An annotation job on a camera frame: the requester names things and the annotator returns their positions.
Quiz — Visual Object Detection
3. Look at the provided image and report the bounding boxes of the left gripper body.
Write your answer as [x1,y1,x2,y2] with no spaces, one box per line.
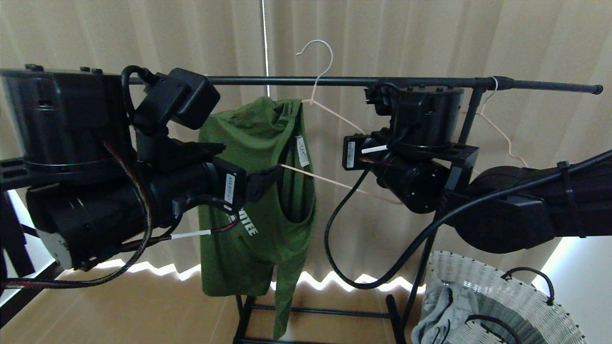
[26,158,248,270]

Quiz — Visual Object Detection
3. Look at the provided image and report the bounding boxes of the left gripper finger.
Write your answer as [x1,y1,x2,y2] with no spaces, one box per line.
[246,165,284,202]
[194,142,226,161]

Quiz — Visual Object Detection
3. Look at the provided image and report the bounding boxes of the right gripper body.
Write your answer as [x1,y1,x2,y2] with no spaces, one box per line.
[343,135,446,214]

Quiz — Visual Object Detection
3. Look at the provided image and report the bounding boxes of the green sleeveless shirt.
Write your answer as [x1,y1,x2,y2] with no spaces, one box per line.
[197,96,317,341]

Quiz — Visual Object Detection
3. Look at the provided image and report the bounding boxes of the pink clothes hanger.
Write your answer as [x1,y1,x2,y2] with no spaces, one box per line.
[461,76,529,175]
[279,39,403,205]

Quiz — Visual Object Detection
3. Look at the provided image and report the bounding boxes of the black clothes rack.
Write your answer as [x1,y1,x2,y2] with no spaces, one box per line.
[206,75,604,344]

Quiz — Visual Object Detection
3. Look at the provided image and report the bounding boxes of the white laundry basket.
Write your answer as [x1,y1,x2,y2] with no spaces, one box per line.
[414,251,589,344]

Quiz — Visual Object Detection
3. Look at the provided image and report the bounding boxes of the pale grey garment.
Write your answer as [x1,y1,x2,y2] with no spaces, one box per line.
[411,277,479,344]

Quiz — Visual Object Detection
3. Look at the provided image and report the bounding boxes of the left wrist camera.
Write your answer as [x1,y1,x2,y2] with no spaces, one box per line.
[133,68,225,173]

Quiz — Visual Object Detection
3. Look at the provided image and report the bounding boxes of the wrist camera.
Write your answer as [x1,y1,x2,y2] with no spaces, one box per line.
[133,68,225,173]
[364,82,400,103]

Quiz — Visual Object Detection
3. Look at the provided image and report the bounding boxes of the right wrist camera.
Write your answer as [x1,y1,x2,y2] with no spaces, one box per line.
[364,82,400,103]

